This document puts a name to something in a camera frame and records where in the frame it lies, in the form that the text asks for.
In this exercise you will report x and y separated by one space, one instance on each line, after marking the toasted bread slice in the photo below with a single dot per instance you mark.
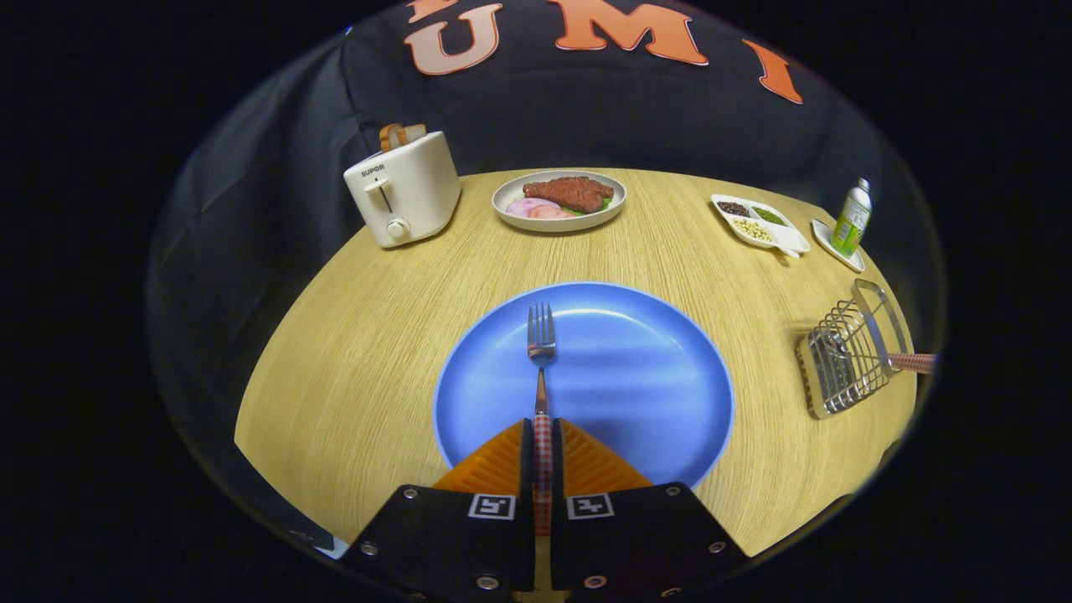
390 136
416 132

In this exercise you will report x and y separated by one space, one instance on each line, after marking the pile of green beans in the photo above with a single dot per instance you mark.
769 216

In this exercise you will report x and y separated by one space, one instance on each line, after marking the green drink bottle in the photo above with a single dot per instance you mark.
852 219

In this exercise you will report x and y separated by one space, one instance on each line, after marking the black backdrop cloth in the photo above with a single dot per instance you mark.
586 109

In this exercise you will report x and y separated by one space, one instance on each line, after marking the white oval plate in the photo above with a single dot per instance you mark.
502 206

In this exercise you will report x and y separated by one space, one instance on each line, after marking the pile of yellow soybeans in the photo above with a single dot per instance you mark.
752 229

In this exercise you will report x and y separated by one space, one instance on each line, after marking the clear cutlery holder with rack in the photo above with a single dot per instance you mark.
837 377

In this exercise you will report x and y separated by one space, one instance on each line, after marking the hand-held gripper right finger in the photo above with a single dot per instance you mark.
557 469

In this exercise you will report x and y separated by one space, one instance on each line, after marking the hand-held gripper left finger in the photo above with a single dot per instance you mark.
527 469

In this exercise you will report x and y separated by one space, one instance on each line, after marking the small white square dish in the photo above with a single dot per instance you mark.
825 239

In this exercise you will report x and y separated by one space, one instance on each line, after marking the white toaster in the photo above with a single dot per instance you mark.
419 188

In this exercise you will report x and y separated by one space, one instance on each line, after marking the blue plate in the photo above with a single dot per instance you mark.
636 377

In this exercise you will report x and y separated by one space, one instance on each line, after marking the brown meat steak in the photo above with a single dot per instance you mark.
574 193

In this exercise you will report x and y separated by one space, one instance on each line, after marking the white divided dish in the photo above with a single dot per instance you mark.
791 239

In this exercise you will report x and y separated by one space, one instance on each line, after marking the pink ham slice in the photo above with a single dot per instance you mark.
548 213
526 205

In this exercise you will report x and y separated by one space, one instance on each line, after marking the pile of dark red beans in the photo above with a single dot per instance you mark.
734 208

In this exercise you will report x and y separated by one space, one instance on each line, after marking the green lettuce leaf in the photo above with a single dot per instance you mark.
603 203

